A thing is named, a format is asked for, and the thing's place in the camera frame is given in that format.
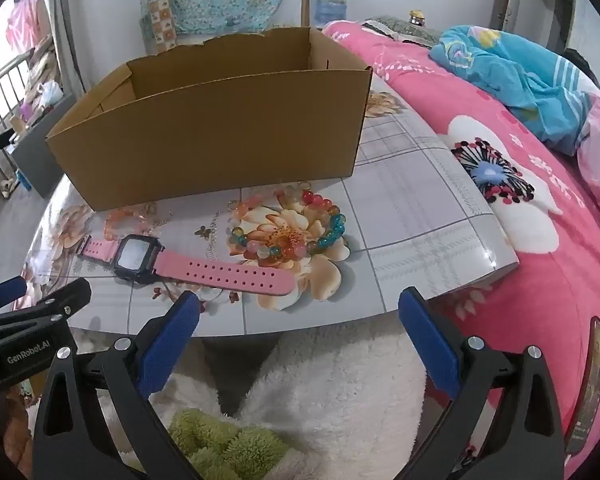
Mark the white fluffy robe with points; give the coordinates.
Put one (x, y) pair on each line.
(330, 400)

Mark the metal railing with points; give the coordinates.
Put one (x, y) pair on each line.
(0, 90)

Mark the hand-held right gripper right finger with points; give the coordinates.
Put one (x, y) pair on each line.
(430, 345)

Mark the pile of cardboard scraps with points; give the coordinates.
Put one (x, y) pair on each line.
(37, 67)

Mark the grey patterned pillow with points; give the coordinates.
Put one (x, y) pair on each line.
(405, 30)

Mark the brown cardboard box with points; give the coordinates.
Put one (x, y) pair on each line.
(205, 150)

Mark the pink hanging clothing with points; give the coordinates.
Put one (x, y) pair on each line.
(27, 17)

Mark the grey curtain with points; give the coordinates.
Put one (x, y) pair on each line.
(65, 25)

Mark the grey cabinet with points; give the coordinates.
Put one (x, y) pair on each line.
(35, 160)

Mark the small blue box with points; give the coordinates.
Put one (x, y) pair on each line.
(25, 181)

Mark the small black object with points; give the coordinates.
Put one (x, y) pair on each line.
(10, 139)

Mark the blue printed blanket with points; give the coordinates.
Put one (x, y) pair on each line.
(520, 80)

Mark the pair of beige slippers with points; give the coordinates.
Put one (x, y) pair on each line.
(8, 186)

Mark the wooden chair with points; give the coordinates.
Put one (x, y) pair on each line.
(305, 5)

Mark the white door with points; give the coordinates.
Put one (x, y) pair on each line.
(550, 5)

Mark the dark cloth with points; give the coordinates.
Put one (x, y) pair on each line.
(580, 67)

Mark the green fluffy cloth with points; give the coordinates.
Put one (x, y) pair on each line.
(230, 445)

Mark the smartphone with red case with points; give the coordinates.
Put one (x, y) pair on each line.
(587, 385)

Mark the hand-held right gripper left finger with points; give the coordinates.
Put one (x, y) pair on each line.
(167, 350)

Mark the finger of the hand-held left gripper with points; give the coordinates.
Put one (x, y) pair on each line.
(12, 287)
(55, 302)

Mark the small jar with yellow lid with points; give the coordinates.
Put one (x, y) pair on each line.
(417, 18)

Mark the blue water jug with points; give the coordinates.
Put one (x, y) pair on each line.
(330, 2)

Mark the solid gold butterfly charm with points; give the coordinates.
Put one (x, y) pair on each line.
(202, 231)

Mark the pink floral bedspread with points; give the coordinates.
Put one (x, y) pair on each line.
(480, 110)

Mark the white plastic bag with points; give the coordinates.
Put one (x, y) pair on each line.
(52, 92)

